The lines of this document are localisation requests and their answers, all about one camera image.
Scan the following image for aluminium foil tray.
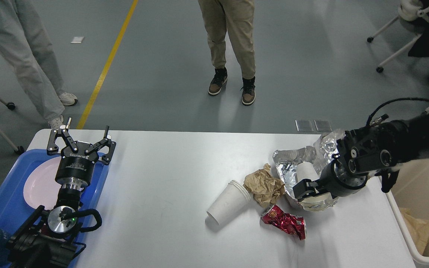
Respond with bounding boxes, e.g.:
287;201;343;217
273;146;338;211

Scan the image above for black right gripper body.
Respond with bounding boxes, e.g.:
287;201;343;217
317;160;368;197

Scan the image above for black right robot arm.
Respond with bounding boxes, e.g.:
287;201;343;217
293;108;429;201

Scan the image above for crushed red can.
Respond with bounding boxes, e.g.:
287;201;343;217
260;205;306;241

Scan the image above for metal floor socket plate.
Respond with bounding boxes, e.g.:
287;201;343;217
295;120;314;133

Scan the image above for person in khaki trousers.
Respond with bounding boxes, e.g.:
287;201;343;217
198;0;256;106

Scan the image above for stacked white paper cups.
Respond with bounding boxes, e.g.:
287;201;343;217
206;180;252;226

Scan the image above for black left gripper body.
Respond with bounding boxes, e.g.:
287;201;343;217
55;144;99;185

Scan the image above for crumpled brown paper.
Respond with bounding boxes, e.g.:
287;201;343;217
243;163;285;208

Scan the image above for person in grey trousers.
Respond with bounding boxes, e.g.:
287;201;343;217
0;0;78;129

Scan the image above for brown paper bag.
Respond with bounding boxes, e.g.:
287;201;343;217
399;207;429;255

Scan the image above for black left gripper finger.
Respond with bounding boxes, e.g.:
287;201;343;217
85;125;117;165
46;117;78;155

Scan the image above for white paper cup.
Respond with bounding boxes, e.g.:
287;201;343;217
296;162;337;211

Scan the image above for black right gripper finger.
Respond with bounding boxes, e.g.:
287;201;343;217
293;179;325;202

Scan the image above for pink plate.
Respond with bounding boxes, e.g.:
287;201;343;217
23;156;76;210

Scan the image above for crumpled foil ball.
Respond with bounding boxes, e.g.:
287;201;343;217
315;129;345;170

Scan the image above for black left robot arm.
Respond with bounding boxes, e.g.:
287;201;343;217
6;118;116;268

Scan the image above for white office chair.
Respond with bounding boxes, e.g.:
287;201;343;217
366;0;429;73

